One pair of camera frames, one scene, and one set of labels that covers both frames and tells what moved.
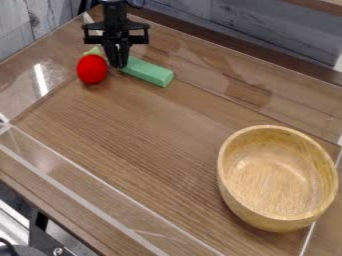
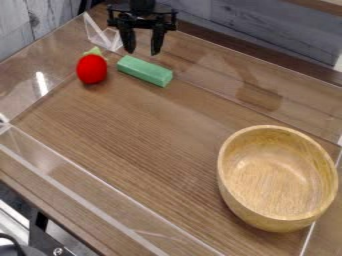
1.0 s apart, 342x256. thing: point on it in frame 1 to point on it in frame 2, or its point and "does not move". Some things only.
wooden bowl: [276, 177] does not move
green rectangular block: [147, 71] does not move
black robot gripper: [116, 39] to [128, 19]
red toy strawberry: [92, 66] does not move
